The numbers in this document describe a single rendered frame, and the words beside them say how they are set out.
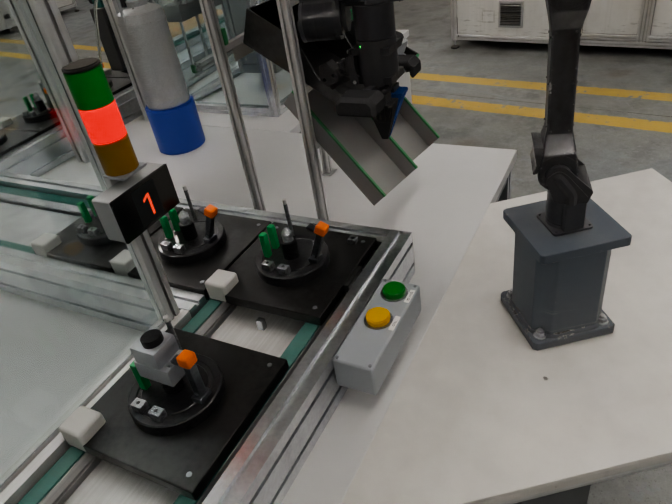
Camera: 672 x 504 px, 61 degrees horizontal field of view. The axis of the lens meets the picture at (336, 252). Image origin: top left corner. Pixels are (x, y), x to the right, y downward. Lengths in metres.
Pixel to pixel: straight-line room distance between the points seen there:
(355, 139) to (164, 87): 0.80
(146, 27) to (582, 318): 1.39
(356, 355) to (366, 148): 0.52
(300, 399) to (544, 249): 0.43
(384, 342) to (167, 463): 0.36
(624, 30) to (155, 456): 4.58
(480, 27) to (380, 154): 4.09
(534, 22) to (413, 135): 3.81
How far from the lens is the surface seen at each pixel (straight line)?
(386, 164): 1.26
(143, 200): 0.90
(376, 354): 0.90
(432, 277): 1.18
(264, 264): 1.05
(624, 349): 1.07
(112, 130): 0.86
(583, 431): 0.95
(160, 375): 0.84
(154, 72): 1.87
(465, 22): 5.35
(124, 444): 0.89
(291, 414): 0.84
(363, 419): 0.95
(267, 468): 0.82
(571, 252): 0.93
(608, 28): 5.00
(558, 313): 1.01
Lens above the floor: 1.60
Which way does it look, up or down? 35 degrees down
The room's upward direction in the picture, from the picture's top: 10 degrees counter-clockwise
